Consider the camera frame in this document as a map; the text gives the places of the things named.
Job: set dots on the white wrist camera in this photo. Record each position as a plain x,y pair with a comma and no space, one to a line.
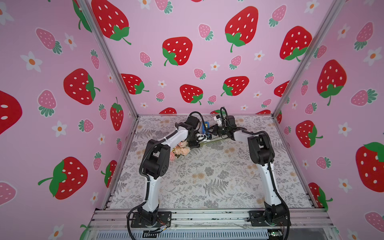
220,120
203,138

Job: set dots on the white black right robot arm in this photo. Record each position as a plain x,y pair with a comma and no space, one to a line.
262,154

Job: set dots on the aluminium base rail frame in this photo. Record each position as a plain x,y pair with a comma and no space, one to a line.
215,224

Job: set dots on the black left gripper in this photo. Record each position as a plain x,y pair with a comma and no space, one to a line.
193,145

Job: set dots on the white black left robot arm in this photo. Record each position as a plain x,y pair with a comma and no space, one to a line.
156,161

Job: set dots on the pink artificial flower bouquet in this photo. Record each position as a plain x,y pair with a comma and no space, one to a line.
182,149

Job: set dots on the aluminium corner post left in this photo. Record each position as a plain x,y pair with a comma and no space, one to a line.
90,17

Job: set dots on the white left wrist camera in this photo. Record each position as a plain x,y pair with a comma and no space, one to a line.
203,138

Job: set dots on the blue tape dispenser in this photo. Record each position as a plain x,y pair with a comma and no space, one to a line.
205,128

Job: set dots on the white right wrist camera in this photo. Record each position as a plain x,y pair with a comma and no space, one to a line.
220,120

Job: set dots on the aluminium corner post right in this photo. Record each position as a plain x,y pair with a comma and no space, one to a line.
324,27

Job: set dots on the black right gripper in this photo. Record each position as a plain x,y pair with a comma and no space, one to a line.
220,130

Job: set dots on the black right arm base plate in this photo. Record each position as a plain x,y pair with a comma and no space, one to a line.
267,219

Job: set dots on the aluminium corner post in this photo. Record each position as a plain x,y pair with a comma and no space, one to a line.
90,17
324,27

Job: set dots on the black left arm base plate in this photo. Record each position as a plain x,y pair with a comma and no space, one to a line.
148,221

